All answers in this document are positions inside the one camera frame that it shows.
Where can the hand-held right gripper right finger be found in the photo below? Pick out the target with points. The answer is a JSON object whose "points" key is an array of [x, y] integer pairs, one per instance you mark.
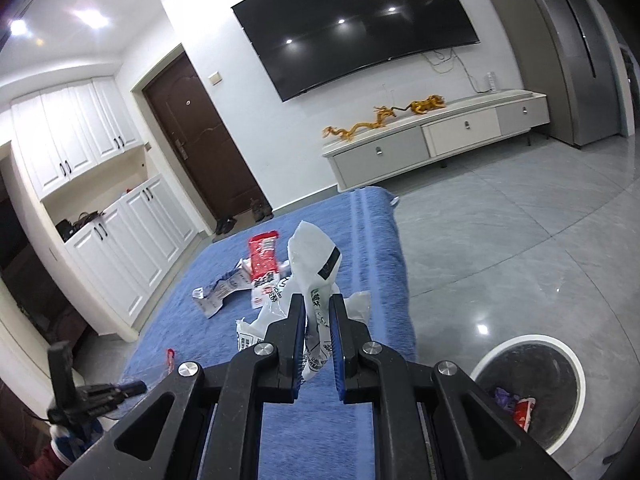
{"points": [[336, 350]]}

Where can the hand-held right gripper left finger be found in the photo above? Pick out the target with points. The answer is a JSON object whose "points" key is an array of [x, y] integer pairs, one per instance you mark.
{"points": [[300, 345]]}

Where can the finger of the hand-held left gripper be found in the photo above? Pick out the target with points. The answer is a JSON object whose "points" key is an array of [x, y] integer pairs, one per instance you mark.
{"points": [[117, 391], [62, 375]]}

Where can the white plastic bag black label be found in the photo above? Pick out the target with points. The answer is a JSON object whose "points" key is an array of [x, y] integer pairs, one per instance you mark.
{"points": [[310, 255]]}

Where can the white rimmed round trash bin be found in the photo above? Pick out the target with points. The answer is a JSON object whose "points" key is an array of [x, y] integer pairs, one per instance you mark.
{"points": [[550, 375]]}

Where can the white wrapper red print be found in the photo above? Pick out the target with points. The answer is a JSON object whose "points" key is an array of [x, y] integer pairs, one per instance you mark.
{"points": [[267, 292]]}

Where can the blue towel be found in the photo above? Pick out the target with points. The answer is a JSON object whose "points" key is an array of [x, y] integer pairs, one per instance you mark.
{"points": [[210, 340]]}

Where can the white and blue wrapper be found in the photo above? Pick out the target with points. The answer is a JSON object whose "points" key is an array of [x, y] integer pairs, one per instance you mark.
{"points": [[220, 292]]}

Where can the red and white snack packet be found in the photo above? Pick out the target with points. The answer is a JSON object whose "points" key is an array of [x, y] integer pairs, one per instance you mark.
{"points": [[263, 255]]}

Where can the white lower cabinet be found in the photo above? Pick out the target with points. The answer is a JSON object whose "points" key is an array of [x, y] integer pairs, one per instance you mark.
{"points": [[125, 250]]}

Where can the brown pair of shoes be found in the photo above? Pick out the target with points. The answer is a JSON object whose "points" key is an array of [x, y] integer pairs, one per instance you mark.
{"points": [[260, 210]]}

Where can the black pair of shoes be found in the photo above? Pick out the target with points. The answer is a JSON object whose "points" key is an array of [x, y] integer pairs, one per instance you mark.
{"points": [[225, 225]]}

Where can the grey and cream television stand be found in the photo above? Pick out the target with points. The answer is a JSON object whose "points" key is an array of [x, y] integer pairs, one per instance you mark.
{"points": [[380, 155]]}

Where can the long gold dragon ornament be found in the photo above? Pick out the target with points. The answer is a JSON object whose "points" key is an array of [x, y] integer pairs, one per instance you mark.
{"points": [[360, 127]]}

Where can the brown entrance door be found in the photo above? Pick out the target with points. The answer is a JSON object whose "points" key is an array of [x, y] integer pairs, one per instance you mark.
{"points": [[200, 135]]}

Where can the short gold dragon ornament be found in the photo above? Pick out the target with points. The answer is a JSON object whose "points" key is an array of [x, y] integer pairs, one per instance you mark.
{"points": [[427, 105]]}

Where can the white router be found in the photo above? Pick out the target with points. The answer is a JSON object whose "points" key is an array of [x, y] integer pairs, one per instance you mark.
{"points": [[491, 82]]}

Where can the grey double door refrigerator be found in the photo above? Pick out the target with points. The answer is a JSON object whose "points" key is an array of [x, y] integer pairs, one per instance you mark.
{"points": [[565, 60]]}

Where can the white upper wall cabinet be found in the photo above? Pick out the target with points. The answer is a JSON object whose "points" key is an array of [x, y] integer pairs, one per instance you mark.
{"points": [[75, 130]]}

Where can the wall light switch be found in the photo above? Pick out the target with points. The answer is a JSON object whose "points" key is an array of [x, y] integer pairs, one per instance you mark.
{"points": [[215, 78]]}

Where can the black wall television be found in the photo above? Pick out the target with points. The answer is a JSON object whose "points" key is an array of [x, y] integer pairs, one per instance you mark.
{"points": [[350, 25]]}

